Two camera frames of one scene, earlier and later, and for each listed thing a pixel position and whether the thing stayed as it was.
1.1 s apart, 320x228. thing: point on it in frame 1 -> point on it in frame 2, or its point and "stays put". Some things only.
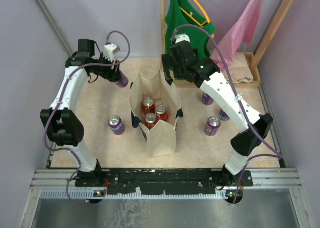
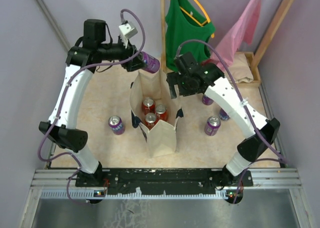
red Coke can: (149, 105) stays put
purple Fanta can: (223, 116) stays put
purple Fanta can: (123, 81) -> (153, 64)
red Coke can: (150, 120) stays put
